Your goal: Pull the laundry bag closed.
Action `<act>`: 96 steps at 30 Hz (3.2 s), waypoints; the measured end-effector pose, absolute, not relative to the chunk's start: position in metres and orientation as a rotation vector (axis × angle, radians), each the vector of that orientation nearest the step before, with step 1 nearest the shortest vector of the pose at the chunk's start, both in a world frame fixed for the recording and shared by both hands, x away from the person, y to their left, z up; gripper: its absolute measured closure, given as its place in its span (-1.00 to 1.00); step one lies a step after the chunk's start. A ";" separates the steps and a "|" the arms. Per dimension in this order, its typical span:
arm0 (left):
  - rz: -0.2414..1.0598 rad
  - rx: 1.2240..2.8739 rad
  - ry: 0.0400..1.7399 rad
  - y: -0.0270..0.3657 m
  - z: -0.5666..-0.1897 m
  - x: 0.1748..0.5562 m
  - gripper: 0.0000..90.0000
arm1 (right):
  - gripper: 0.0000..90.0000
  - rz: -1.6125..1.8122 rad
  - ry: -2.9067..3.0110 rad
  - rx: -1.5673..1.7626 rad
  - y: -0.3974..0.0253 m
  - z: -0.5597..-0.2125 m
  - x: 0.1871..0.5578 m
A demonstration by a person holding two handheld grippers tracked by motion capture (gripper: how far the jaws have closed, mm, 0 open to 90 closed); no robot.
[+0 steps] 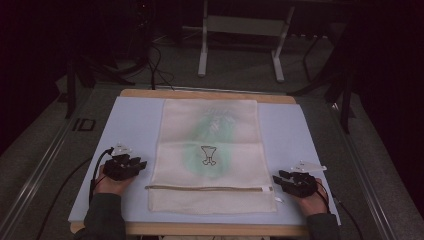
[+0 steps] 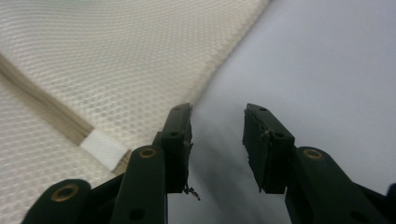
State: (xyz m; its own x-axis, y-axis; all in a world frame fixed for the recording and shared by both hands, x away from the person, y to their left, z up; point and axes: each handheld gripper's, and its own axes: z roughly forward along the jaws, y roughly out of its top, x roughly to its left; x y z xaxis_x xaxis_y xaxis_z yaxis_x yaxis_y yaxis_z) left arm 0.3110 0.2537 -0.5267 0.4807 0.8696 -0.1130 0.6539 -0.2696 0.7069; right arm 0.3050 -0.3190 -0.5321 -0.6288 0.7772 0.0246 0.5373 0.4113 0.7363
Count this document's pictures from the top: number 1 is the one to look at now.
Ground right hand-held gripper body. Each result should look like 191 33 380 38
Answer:
283 160 328 199

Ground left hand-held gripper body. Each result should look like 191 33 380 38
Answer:
102 143 138 182

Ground person's left hand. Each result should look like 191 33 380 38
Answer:
93 174 135 198

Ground person's right hand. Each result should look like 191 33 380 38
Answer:
293 178 330 217

